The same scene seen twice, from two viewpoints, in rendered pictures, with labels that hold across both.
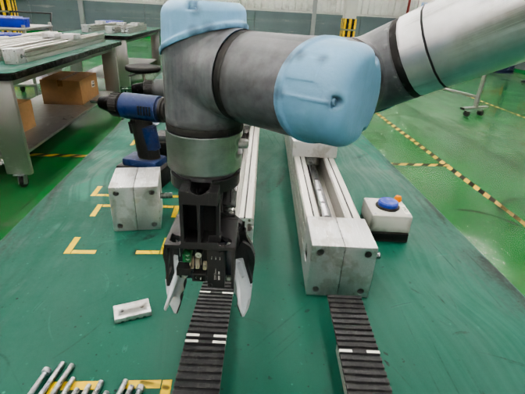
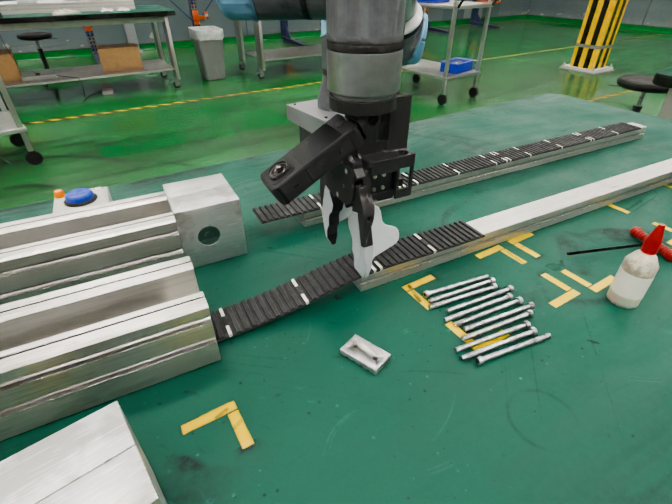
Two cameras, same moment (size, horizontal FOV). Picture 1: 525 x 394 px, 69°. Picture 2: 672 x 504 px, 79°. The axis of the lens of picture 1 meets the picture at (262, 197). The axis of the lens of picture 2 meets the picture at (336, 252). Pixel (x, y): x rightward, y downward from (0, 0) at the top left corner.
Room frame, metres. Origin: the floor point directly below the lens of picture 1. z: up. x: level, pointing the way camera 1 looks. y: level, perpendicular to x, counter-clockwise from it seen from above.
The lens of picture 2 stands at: (0.59, 0.44, 1.14)
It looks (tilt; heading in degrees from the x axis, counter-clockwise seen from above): 35 degrees down; 243
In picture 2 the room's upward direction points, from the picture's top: straight up
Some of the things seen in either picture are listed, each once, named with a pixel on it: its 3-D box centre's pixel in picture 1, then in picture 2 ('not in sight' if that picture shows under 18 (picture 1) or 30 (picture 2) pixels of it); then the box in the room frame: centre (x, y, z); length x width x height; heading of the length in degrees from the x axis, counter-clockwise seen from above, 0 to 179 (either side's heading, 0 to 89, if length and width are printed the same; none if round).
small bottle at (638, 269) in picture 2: not in sight; (640, 264); (0.06, 0.25, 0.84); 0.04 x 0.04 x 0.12
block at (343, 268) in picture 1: (343, 256); (203, 215); (0.52, -0.14, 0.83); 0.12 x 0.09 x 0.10; 91
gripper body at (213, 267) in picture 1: (205, 222); (366, 148); (0.36, 0.06, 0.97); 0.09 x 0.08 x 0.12; 1
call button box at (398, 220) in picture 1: (380, 218); (87, 218); (0.69, -0.25, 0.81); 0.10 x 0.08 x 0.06; 91
